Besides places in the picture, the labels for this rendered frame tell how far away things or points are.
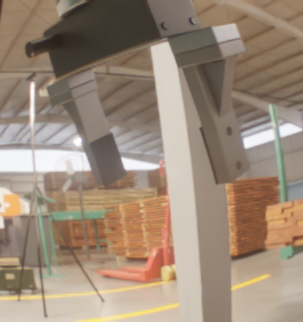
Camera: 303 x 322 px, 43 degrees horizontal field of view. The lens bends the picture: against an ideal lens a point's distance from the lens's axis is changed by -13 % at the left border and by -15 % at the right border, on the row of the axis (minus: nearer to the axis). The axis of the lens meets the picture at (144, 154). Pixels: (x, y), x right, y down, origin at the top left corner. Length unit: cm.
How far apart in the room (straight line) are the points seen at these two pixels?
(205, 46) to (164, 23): 3
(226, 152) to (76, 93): 15
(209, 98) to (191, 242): 34
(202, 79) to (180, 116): 33
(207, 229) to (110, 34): 36
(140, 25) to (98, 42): 5
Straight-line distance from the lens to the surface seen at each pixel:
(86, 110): 37
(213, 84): 27
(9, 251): 928
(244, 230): 562
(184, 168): 59
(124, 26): 28
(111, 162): 38
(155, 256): 447
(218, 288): 60
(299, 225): 210
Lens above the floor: 66
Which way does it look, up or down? 9 degrees up
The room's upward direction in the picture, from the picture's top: 6 degrees counter-clockwise
